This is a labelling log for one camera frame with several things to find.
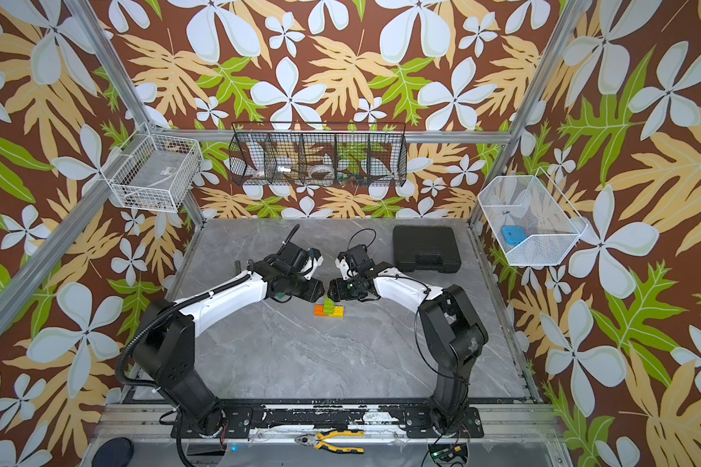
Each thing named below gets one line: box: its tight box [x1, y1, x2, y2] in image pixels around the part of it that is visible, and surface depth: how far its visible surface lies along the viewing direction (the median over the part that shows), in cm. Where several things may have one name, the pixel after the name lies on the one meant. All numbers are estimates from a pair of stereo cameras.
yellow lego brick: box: [330, 305, 346, 319], surface depth 95 cm
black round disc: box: [91, 436, 135, 467], surface depth 70 cm
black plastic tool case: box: [392, 225, 462, 274], surface depth 110 cm
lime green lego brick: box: [323, 296, 335, 315], surface depth 94 cm
